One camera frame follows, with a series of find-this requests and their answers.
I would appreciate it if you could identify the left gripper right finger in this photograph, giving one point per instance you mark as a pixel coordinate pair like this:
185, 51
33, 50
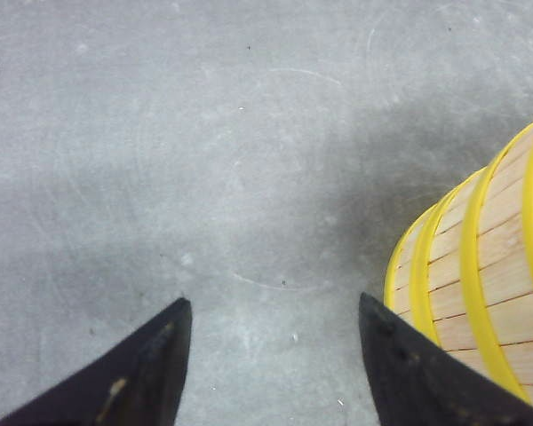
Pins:
414, 382

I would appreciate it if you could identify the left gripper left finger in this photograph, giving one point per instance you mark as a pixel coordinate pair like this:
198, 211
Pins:
138, 382

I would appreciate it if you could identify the front bamboo steamer tray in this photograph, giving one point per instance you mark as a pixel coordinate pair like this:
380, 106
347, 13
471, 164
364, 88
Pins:
407, 282

